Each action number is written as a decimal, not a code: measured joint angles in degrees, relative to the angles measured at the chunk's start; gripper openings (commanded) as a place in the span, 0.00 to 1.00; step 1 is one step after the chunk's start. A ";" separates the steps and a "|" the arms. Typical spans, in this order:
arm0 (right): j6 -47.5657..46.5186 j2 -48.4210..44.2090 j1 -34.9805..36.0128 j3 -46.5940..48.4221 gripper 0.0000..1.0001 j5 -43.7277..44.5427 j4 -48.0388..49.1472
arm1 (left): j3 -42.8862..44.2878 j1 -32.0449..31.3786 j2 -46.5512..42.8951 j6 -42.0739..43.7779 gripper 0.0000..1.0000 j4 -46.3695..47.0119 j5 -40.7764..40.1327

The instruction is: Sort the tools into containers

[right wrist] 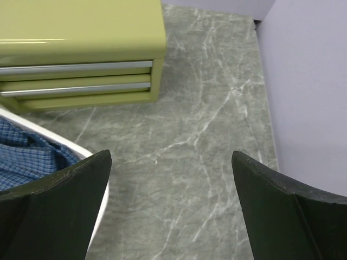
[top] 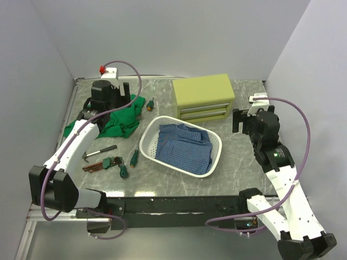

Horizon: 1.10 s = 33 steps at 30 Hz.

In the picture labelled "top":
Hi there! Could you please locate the stubby green screwdriver orange cap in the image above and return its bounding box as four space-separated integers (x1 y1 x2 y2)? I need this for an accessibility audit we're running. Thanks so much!
146 98 154 111

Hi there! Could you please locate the yellow-green metal tool chest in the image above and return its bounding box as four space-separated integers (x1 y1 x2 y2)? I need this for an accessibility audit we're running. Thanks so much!
172 74 235 123

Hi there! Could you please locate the black handled claw hammer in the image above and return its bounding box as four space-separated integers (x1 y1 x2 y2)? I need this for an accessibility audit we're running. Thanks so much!
82 145 118 163

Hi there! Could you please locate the long green screwdriver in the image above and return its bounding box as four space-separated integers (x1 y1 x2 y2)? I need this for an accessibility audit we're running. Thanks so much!
130 149 139 167

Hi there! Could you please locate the hex key set green holder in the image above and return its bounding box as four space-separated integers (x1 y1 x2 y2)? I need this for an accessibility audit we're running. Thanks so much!
82 157 123 173

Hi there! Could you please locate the short green screwdriver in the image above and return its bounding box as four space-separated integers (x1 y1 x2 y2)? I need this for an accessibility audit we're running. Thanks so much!
118 158 128 179

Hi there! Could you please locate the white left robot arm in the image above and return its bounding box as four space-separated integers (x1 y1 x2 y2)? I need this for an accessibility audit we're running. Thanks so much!
29 80 131 218

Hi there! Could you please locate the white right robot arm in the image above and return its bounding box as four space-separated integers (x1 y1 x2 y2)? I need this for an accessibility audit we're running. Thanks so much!
233 106 337 259

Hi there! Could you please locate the green cloth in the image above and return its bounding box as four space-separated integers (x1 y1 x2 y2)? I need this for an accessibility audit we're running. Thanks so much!
63 93 146 140

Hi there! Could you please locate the blue checkered shirt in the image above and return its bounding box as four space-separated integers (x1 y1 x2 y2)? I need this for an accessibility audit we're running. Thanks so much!
155 123 213 175

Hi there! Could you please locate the white plastic laundry basket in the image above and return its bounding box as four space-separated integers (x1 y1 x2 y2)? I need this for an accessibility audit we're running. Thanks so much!
139 116 222 178

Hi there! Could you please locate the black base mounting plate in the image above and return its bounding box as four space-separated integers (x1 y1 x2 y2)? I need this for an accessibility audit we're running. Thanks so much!
75 194 272 231

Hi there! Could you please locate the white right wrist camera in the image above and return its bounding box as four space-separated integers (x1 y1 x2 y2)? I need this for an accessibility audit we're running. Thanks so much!
247 93 269 116

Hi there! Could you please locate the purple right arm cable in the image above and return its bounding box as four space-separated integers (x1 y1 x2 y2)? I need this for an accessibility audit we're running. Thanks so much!
205 97 310 238

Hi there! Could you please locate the aluminium frame rail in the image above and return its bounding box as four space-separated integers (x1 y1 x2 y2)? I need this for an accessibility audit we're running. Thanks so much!
15 203 112 260

